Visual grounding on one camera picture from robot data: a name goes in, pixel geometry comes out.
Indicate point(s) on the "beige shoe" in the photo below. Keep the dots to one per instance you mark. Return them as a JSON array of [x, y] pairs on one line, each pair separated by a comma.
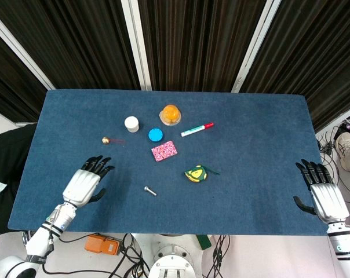
[[349, 153]]

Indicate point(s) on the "black office chair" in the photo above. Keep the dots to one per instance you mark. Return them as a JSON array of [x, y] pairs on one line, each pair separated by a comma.
[[4, 162]]

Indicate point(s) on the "red capped white marker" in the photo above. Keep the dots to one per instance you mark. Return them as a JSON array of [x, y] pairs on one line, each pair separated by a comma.
[[197, 129]]

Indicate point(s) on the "orange foot pedal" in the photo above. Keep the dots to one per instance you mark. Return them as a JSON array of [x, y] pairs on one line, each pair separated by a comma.
[[103, 245]]

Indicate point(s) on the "orange ball in clear cup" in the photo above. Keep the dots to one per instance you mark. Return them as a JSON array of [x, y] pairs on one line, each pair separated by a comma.
[[170, 114]]

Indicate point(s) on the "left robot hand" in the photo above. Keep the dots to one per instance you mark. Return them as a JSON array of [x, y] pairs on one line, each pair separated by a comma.
[[82, 185]]

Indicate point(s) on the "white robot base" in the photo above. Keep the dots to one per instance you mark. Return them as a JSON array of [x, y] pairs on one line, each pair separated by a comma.
[[172, 260]]

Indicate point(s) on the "blue round lid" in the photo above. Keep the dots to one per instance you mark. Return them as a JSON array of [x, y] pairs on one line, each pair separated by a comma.
[[155, 135]]

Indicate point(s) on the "pink patterned card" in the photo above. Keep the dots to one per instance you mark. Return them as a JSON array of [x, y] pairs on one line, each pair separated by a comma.
[[164, 150]]

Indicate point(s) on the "green yellow tape measure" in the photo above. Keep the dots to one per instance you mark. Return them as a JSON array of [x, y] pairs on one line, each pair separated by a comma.
[[196, 173]]

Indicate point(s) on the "metal bolt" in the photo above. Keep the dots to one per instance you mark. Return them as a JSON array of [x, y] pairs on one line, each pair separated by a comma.
[[150, 190]]

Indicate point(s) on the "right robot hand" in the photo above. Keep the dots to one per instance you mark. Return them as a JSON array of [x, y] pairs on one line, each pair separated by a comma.
[[328, 199]]

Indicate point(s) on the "blue table cloth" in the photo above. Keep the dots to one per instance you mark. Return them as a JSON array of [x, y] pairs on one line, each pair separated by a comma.
[[250, 173]]

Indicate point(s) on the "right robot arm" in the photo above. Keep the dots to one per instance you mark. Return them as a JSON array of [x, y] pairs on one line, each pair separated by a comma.
[[344, 249]]

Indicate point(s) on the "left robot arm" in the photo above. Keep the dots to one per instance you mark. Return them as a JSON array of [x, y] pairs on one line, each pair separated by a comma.
[[44, 234]]

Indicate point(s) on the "white plastic jar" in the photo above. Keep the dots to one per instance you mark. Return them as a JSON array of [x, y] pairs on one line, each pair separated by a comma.
[[131, 124]]

